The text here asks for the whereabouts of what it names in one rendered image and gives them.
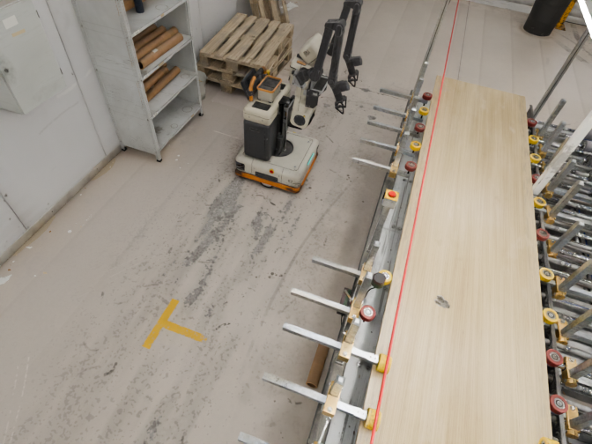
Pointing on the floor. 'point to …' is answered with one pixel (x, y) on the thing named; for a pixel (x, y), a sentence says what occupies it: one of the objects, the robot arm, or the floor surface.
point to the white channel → (563, 154)
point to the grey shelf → (115, 96)
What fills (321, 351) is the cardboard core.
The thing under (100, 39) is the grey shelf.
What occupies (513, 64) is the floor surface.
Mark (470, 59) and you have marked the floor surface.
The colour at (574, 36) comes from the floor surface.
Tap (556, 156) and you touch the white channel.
